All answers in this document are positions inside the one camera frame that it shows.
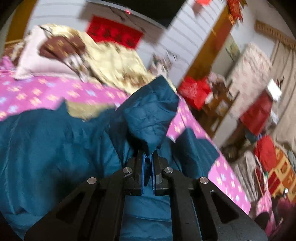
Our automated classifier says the black wall television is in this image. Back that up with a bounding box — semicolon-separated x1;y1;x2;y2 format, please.
86;0;185;29

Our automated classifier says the red hanging knot ornament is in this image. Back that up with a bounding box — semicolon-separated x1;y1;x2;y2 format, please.
227;0;243;23

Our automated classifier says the teal padded jacket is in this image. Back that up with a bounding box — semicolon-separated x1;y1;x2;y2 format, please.
1;77;219;240

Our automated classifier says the red plastic bag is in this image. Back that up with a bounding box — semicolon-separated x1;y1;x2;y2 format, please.
178;76;212;110

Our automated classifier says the pink floral bed cover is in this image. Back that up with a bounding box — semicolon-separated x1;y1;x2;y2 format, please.
1;57;251;213

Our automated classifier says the red banner with black characters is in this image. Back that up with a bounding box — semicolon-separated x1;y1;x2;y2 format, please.
86;16;144;49

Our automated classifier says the red gift bag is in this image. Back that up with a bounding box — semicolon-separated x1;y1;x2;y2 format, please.
240;90;273;136

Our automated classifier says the wooden chair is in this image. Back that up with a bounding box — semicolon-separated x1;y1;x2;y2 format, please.
198;80;240;138

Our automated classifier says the cream floral quilt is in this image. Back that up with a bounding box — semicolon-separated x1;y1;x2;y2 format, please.
39;22;178;121

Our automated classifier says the red yellow patterned mat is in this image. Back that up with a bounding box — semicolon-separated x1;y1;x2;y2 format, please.
268;147;295;205

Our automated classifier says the floral covered cabinet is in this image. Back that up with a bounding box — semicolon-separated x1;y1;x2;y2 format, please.
227;42;273;119

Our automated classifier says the pale pink pillow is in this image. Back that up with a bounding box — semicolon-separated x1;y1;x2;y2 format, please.
14;26;78;80

